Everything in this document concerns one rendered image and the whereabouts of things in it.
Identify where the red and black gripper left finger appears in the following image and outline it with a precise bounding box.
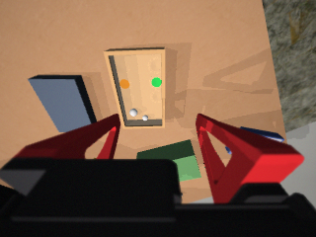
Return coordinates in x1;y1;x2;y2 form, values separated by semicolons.
13;114;120;159

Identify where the wooden ball-in-hole puzzle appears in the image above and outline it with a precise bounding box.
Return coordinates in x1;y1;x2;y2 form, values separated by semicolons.
104;47;165;129

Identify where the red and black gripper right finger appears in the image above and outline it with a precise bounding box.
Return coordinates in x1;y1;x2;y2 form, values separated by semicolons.
196;114;304;203

